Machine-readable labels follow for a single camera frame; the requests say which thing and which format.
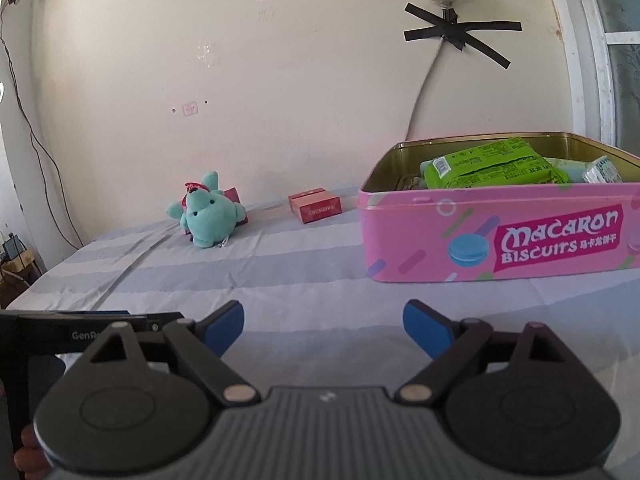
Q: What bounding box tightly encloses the black tape cross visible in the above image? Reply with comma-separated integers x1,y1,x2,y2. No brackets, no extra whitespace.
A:
404,2,522,69

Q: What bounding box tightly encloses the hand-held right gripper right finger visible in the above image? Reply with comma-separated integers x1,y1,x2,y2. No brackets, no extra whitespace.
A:
395,298,581,406

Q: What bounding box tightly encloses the shiny crimson packet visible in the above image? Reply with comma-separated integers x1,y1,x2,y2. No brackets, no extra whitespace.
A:
184,187,248,236

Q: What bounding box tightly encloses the dark charger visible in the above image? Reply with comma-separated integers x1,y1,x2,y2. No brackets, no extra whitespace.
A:
1,232,25,261

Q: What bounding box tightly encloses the white window frame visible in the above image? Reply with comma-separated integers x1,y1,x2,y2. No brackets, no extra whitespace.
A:
542,0,640,161

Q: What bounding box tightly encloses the tan box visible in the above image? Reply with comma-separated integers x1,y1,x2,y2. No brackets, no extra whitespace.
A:
0,250,43,308

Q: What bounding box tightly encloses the striped bed sheet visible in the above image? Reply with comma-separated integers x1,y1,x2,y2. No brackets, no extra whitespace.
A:
0,185,640,411

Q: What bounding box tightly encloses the red cigarette box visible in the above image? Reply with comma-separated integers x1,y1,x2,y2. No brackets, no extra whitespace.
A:
287,187,342,224

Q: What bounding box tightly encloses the patterned tissue box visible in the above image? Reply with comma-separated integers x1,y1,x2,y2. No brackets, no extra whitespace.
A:
582,155,625,184

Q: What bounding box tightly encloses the person's left hand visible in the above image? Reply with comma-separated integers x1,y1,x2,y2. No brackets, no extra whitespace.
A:
14,422,51,478

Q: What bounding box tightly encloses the teal plush toy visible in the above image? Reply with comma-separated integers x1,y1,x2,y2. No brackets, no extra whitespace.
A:
166,171,247,250

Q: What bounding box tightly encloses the grey wall cable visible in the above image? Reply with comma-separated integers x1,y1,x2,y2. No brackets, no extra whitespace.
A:
404,35,448,142

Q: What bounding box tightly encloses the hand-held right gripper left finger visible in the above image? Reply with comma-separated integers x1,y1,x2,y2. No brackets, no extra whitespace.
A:
80,300,262,406

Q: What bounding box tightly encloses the green snack packet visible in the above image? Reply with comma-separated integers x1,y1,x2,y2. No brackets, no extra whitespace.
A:
420,137,573,190

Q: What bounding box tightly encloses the pink biscuit tin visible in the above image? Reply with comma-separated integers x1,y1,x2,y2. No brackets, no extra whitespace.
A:
357,132,640,285

